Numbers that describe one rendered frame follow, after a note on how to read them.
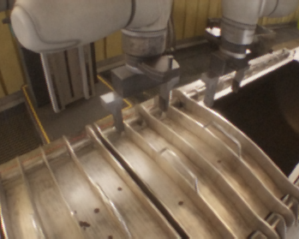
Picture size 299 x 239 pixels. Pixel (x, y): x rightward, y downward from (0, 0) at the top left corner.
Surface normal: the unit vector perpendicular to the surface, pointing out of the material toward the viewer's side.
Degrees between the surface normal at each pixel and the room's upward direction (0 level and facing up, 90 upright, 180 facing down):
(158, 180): 2
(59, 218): 5
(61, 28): 92
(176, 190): 2
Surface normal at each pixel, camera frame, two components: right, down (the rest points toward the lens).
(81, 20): 0.68, 0.52
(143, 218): 0.07, -0.71
